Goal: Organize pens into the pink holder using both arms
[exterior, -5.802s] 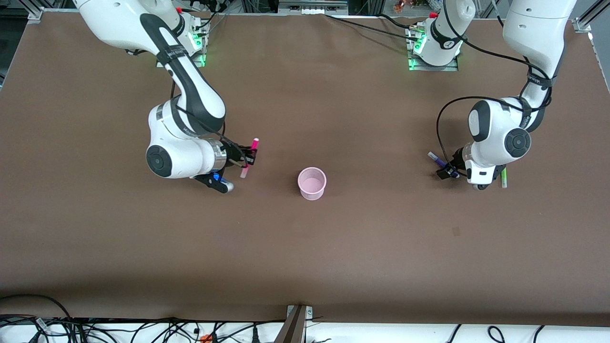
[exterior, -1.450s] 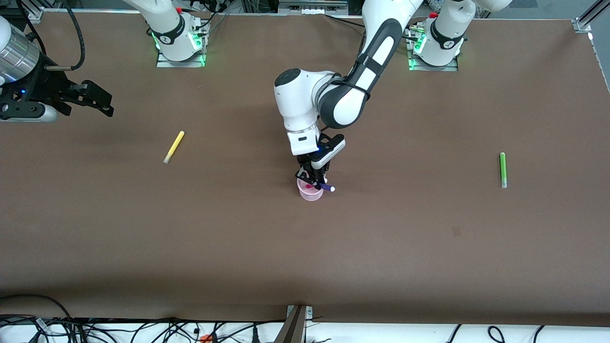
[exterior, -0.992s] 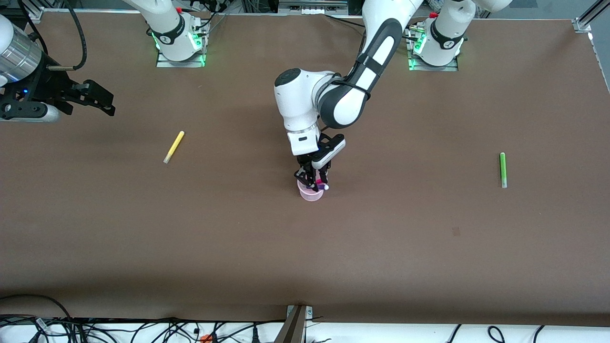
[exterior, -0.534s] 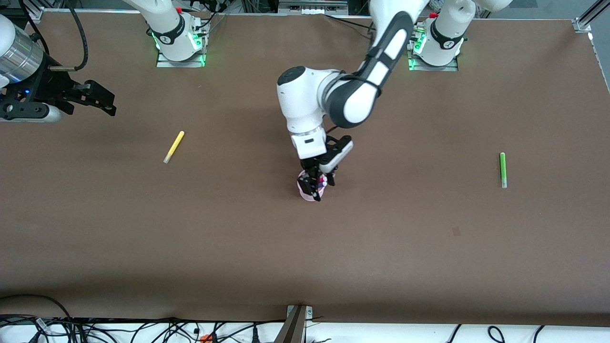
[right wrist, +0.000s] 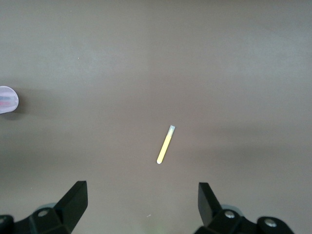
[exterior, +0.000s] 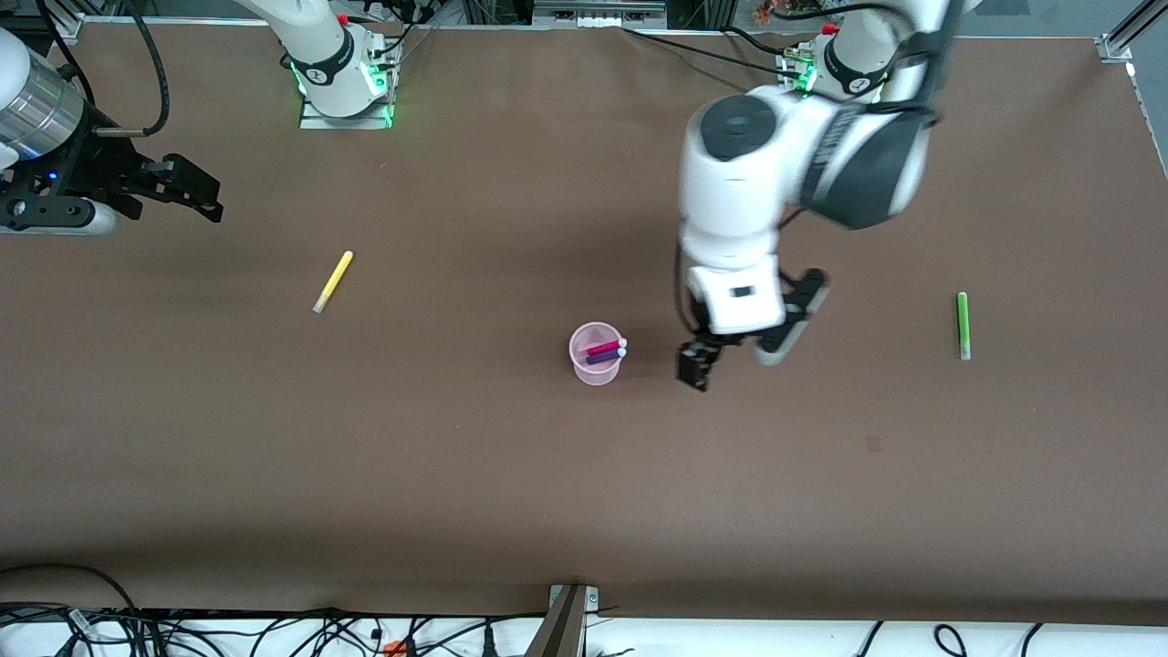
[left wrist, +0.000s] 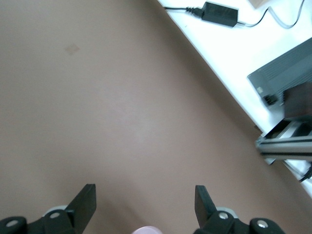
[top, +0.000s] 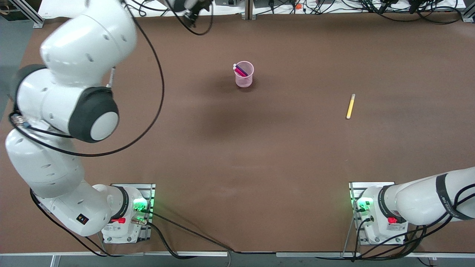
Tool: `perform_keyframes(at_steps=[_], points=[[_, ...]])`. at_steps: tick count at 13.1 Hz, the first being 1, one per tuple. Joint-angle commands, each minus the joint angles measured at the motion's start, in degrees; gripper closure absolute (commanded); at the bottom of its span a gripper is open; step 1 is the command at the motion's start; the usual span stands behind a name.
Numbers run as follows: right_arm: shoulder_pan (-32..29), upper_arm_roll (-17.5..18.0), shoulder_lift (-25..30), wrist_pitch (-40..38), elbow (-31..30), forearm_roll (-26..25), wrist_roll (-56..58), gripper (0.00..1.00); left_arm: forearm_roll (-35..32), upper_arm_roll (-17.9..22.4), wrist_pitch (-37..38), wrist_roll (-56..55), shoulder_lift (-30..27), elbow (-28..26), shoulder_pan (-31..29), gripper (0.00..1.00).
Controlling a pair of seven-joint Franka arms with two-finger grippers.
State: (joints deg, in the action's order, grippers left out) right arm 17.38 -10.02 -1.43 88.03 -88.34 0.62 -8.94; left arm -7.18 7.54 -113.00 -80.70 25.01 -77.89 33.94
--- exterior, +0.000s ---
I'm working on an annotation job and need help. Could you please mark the pink translucent pen holder cup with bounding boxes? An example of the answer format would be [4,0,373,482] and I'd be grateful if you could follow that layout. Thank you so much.
[568,320,629,387]

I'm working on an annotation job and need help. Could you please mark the yellow highlighter pen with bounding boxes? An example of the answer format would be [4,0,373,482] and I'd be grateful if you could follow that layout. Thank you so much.
[312,250,354,315]

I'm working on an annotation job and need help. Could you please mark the brown table cover mat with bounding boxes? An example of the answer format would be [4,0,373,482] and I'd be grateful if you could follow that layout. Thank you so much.
[0,20,1168,627]

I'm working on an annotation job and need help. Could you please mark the grey metal rack device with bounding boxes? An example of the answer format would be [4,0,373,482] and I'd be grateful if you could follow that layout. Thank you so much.
[533,0,669,28]

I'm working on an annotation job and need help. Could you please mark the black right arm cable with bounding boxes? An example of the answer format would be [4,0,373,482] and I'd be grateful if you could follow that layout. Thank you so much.
[36,0,171,139]

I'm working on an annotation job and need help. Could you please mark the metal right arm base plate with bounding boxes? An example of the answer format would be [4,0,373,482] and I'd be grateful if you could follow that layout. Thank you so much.
[298,36,396,130]

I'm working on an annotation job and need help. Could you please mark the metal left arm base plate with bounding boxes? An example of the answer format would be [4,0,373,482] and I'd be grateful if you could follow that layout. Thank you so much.
[776,47,818,92]

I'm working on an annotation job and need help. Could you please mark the long black table cable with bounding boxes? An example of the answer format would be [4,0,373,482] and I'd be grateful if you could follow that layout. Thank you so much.
[624,26,804,79]

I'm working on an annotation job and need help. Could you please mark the aluminium table frame post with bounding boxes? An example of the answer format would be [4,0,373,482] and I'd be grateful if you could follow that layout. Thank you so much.
[524,584,600,657]

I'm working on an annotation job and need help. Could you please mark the short black table cable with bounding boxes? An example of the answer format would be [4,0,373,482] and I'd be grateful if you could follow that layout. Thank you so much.
[725,26,791,56]

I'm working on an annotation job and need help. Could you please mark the black looped floor cable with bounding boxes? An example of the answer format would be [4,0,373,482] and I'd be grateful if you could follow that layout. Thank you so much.
[0,563,140,631]

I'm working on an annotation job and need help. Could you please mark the tangled black floor cables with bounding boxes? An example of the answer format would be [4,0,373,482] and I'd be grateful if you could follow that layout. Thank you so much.
[0,604,548,657]

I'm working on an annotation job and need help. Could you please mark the aluminium corner frame bracket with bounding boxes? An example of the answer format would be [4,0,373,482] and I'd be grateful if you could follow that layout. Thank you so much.
[1095,0,1168,65]

